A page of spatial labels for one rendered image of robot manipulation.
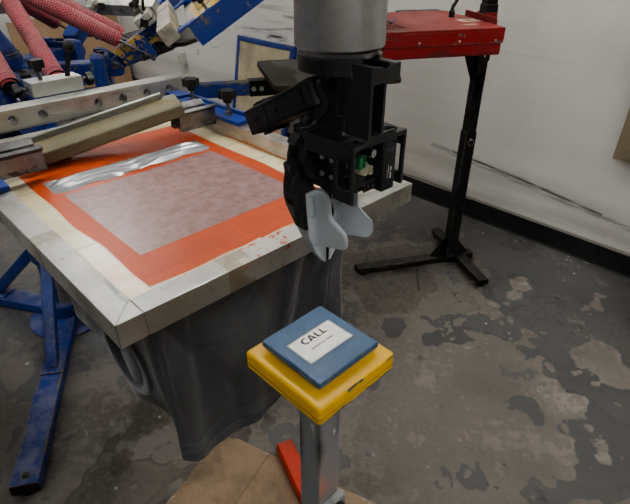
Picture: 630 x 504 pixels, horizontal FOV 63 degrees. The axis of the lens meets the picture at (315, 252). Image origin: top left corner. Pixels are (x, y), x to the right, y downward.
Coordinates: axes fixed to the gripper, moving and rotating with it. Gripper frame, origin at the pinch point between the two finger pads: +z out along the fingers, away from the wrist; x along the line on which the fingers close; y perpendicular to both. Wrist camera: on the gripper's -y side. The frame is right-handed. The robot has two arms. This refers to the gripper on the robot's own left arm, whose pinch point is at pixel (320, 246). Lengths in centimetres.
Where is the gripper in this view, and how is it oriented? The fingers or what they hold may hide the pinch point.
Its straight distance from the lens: 54.7
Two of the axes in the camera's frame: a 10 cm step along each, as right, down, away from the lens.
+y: 7.0, 3.8, -6.1
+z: 0.0, 8.5, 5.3
